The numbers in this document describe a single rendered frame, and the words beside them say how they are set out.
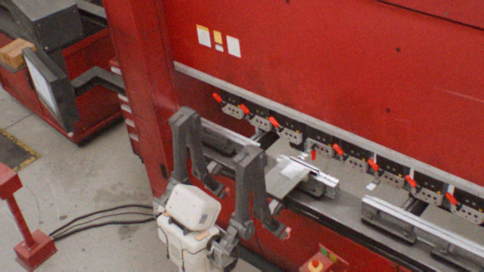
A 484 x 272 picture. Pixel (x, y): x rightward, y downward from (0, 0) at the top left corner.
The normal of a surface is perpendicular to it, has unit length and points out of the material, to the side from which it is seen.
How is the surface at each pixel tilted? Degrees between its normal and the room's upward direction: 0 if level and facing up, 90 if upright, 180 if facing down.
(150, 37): 90
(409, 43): 90
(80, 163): 0
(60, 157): 0
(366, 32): 90
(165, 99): 90
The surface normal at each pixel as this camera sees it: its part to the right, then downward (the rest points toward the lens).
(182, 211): -0.59, -0.14
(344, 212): -0.10, -0.76
